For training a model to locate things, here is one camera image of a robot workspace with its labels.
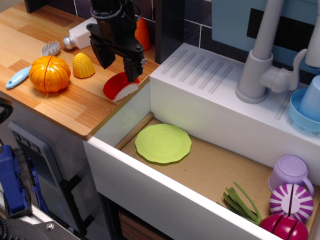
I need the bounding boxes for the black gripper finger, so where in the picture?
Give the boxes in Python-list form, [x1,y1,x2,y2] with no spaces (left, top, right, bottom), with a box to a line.
[90,40,116,69]
[123,57,144,82]

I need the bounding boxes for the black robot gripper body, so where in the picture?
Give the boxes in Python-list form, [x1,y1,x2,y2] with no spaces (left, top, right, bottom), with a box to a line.
[86,0,146,66]

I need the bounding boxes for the red and white toy sushi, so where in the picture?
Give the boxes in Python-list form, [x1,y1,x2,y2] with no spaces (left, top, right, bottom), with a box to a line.
[103,72,140,103]

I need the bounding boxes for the green plastic plate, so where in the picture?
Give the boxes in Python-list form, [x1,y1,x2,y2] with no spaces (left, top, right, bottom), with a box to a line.
[134,123,192,164]

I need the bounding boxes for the yellow toy corn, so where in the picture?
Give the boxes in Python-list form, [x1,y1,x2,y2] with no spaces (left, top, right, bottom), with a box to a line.
[72,52,96,79]

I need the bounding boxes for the orange toy carrot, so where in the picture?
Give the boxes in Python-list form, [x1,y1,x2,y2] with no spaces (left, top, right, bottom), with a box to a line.
[135,18,151,51]

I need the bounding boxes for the white salt shaker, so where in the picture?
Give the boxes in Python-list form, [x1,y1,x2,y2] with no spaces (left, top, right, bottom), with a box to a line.
[62,17,97,50]

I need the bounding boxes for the orange toy pumpkin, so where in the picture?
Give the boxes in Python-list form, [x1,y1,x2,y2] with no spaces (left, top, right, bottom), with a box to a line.
[28,55,71,93]

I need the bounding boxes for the white toy sink cabinet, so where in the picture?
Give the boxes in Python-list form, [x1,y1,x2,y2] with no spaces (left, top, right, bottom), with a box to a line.
[84,44,320,240]

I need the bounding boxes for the grey toy faucet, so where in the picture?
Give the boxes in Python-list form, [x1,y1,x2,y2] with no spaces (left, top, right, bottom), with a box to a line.
[235,0,307,104]

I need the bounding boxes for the grey toy oven door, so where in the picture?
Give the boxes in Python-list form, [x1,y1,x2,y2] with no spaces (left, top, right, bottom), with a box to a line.
[8,121,111,240]

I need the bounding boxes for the green toy scallion leaves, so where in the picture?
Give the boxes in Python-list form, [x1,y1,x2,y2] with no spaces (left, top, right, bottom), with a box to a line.
[222,182,263,226]

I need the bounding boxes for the blue clamp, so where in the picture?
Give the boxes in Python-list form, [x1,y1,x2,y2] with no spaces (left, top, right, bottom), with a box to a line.
[0,145,50,218]

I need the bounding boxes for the light blue plastic cup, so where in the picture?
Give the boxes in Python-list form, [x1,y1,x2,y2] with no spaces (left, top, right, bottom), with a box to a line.
[298,75,320,122]

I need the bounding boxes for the purple plastic cup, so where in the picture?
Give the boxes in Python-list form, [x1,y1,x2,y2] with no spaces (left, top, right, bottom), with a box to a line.
[268,155,314,196]

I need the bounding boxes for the blue plastic bowl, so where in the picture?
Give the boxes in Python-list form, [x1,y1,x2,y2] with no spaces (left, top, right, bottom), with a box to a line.
[288,88,320,133]

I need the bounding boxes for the purple white toy onion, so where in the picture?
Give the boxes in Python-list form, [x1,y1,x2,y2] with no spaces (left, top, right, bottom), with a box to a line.
[269,184,314,223]

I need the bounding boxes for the magenta toy beet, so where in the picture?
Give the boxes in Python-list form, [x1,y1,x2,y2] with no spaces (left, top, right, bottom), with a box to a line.
[259,213,309,240]

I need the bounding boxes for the blue handled pasta spoon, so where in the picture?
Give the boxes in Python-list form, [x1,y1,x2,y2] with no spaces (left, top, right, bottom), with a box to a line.
[5,41,61,90]

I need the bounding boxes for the black vertical post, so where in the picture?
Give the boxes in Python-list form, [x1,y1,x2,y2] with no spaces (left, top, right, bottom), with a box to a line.
[155,0,185,64]

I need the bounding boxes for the black oven door handle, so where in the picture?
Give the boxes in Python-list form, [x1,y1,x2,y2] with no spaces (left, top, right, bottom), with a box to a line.
[59,175,94,236]

